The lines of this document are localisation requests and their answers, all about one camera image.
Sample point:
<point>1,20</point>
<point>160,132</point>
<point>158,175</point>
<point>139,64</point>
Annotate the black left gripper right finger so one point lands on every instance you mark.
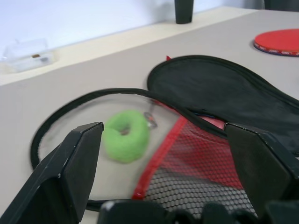
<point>264,168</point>

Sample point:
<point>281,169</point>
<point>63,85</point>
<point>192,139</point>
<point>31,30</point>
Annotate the clear plastic box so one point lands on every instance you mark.
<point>28,58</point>

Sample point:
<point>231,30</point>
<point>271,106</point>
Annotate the black red paddle case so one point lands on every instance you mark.
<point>210,88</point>

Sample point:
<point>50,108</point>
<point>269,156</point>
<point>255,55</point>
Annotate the red table tennis paddle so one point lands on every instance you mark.
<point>278,39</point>

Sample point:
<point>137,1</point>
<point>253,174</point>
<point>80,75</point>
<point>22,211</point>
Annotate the black tapered post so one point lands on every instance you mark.
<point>183,11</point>

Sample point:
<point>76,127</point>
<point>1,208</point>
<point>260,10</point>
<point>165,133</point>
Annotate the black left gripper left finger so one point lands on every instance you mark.
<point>58,177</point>

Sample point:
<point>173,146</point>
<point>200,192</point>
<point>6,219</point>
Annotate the dark grey object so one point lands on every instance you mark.
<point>280,4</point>

